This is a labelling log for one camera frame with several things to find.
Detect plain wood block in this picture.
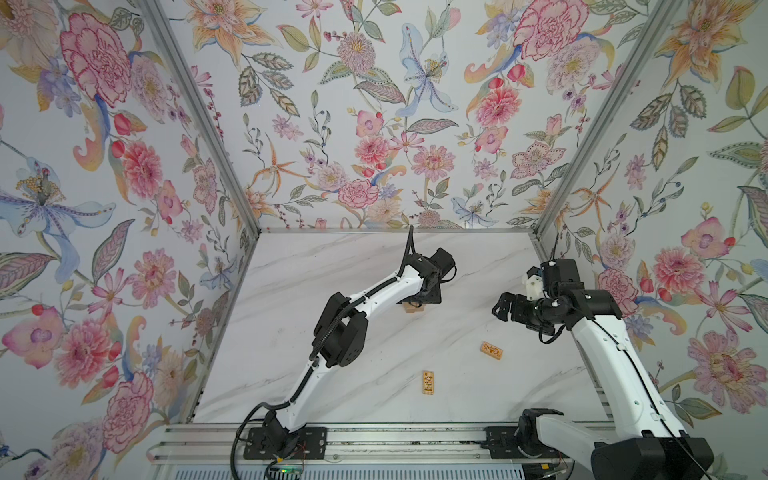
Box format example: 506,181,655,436
403,303,425,314

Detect printed wood block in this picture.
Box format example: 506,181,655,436
481,342,503,360
422,371,435,395

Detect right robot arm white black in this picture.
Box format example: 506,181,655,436
492,289,714,479

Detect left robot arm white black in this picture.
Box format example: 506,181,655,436
262,245,456,457

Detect black corrugated left cable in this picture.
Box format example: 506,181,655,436
229,225,416,480

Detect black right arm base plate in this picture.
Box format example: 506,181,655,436
481,408,565,461

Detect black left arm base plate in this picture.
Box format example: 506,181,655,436
243,413,328,460

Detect aluminium front rail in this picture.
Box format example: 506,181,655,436
148,422,590,479

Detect aluminium corner post right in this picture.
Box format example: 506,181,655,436
531,1,679,240

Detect aluminium corner post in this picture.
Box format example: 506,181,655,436
531,1,679,240
137,0,260,239

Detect aluminium corner post left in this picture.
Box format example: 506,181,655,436
137,0,260,239

